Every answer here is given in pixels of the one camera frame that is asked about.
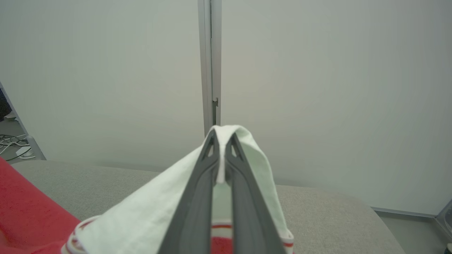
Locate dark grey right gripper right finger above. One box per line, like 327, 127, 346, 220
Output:
225, 132, 286, 254

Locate short white power strip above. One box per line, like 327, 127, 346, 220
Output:
16, 146, 35, 159

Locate aluminium partition post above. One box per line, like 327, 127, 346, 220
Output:
197, 0, 222, 138

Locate red shorts with white stripe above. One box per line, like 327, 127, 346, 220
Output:
0, 125, 295, 254

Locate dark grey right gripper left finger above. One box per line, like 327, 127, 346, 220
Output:
158, 129, 221, 254

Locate grey metal table leg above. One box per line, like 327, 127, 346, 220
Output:
0, 80, 47, 161

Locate white cable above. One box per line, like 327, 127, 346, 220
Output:
0, 134, 29, 156

